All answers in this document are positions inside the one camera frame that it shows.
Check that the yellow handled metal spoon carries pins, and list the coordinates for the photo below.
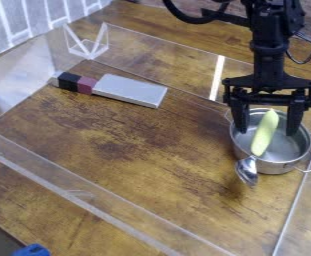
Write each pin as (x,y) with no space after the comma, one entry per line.
(246,166)

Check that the blue object at corner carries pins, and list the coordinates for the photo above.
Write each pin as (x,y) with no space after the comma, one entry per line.
(32,250)

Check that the black wall strip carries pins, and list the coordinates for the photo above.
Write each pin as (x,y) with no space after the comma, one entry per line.
(228,18)

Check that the silver metal pot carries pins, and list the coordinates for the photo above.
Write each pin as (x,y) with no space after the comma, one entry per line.
(288,152)

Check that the grey block with coloured end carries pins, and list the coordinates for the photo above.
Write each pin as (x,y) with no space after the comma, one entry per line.
(113,87)

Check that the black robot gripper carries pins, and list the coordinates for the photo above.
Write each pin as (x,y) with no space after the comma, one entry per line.
(267,87)

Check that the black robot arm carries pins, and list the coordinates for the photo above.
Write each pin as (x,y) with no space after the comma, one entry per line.
(274,20)

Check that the clear acrylic triangle stand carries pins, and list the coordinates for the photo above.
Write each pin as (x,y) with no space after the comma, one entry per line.
(85,48)

